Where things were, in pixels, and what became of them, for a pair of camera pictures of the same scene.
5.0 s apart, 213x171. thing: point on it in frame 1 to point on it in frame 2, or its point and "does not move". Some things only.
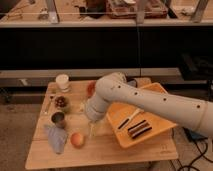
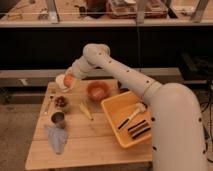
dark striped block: x=139 y=128 does not move
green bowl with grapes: x=62 y=103 does not move
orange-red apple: x=76 y=139 to x=68 y=80
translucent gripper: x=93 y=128 to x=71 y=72
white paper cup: x=62 y=81 does not move
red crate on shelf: x=127 y=9 does not move
